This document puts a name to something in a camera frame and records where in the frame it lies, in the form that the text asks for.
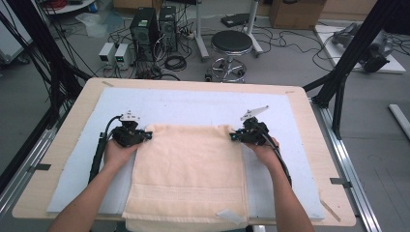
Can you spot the black round stool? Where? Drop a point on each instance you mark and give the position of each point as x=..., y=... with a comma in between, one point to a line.
x=231, y=42

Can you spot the white round table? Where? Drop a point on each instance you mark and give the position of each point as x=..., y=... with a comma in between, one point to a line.
x=71, y=8

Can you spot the large black computer tower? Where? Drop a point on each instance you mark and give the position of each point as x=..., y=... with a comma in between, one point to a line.
x=143, y=32

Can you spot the brown tape strip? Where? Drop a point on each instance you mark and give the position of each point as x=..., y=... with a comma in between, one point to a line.
x=107, y=83

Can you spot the white table leg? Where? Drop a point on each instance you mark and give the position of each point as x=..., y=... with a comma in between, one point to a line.
x=200, y=35
x=253, y=25

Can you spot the cardboard box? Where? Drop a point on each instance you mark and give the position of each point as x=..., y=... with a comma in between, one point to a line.
x=296, y=14

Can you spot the clear plastic bag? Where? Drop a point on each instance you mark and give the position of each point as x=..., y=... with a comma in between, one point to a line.
x=93, y=24

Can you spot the white floor board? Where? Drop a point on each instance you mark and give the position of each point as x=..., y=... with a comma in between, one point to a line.
x=325, y=42

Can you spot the aluminium rail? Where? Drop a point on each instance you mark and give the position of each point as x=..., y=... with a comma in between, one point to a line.
x=29, y=164
x=351, y=167

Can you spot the person's right hand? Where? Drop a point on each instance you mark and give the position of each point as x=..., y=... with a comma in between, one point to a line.
x=266, y=153

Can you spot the grey metal clamp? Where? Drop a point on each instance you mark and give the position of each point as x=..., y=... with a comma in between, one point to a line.
x=40, y=167
x=340, y=182

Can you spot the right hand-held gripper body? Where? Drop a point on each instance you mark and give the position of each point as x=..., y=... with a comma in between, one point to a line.
x=254, y=133

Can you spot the slim black computer tower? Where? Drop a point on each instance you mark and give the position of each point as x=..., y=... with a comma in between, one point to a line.
x=168, y=27

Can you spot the white power supply box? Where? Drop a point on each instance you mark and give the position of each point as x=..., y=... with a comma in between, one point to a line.
x=122, y=54
x=106, y=53

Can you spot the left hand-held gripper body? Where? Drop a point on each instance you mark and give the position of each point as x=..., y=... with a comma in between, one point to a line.
x=127, y=135

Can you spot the peach terry towel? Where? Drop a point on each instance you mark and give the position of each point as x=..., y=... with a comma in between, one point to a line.
x=187, y=167

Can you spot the grey robot device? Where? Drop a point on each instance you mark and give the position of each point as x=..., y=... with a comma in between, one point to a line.
x=377, y=51

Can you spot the white gridded mat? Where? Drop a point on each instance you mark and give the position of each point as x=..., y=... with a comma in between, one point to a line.
x=180, y=103

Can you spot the thin wooden stick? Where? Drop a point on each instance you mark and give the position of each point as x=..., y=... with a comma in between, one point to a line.
x=330, y=211

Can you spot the white tube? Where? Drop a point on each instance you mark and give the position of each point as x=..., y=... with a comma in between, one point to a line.
x=399, y=117

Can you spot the person's left hand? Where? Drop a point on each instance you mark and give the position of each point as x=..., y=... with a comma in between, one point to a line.
x=117, y=156

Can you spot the flat black device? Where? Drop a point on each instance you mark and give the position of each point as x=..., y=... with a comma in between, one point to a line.
x=235, y=20

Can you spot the black metal frame stand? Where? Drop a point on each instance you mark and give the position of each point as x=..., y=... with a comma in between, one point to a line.
x=351, y=54
x=38, y=42

